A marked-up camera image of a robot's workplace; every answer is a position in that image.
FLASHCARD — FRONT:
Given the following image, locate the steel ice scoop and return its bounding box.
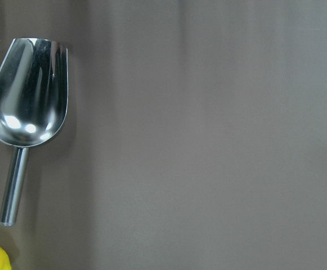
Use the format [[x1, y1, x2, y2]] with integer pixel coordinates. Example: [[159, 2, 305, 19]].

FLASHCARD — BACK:
[[0, 38, 69, 226]]

